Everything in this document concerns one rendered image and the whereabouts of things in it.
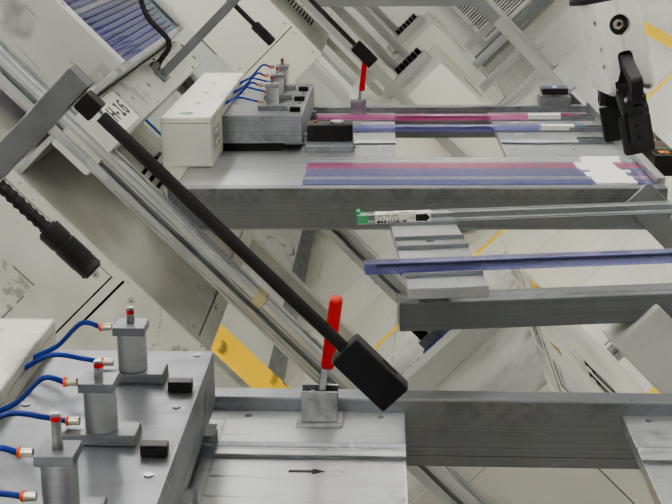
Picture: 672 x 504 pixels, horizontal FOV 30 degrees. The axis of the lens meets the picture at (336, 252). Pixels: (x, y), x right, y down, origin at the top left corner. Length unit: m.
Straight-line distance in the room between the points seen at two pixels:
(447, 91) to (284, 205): 3.60
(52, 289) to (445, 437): 0.95
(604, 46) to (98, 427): 0.69
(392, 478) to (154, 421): 0.18
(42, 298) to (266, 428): 0.92
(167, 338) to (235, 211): 0.22
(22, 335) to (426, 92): 4.42
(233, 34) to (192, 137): 3.38
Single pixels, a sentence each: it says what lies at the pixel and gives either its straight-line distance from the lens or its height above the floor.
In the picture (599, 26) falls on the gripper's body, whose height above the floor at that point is 1.04.
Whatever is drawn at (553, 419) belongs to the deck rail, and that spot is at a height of 0.89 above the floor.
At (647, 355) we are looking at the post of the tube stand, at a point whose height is 0.79.
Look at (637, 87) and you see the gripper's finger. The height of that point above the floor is 0.98.
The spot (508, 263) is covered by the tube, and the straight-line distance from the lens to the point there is 1.15.
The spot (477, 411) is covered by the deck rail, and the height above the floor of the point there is 0.94.
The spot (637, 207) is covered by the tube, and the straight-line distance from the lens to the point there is 1.39.
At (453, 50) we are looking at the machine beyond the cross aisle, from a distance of 6.80.
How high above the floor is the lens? 1.29
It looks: 10 degrees down
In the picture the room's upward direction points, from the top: 46 degrees counter-clockwise
